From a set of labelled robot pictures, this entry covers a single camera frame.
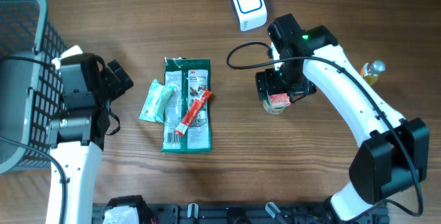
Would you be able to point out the green lid glass jar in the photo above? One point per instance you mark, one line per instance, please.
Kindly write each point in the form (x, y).
(272, 110)

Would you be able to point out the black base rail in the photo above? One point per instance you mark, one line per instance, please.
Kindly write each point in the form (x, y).
(162, 213)

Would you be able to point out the white barcode scanner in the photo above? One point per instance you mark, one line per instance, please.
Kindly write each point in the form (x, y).
(251, 14)

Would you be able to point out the orange Kleenex tissue pack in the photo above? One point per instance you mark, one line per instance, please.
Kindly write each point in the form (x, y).
(281, 100)

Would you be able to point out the grey plastic basket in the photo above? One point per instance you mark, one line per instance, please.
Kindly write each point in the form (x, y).
(30, 88)

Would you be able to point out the red snack stick packet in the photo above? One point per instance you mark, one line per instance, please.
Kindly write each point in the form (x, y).
(191, 114)

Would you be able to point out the green 3M gloves package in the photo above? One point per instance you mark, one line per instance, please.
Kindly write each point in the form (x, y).
(190, 76)

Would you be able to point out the yellow Vim bottle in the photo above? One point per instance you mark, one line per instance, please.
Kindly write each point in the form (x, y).
(370, 72)

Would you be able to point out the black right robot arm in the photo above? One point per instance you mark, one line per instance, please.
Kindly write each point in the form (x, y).
(392, 151)

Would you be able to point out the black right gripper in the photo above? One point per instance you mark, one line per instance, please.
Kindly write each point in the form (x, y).
(269, 74)

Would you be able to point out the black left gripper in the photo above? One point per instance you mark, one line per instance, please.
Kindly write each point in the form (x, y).
(115, 86)

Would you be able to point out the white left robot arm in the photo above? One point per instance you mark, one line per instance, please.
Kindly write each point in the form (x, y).
(76, 134)

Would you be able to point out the mint green wipes packet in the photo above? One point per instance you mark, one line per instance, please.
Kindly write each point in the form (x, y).
(154, 106)

